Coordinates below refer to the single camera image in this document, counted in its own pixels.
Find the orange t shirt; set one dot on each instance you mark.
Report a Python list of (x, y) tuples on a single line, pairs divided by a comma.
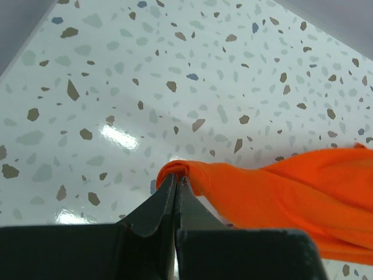
[(327, 193)]

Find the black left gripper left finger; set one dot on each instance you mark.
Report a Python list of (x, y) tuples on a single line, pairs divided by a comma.
[(139, 246)]

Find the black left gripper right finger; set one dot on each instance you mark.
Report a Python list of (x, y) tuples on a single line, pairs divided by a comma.
[(208, 249)]

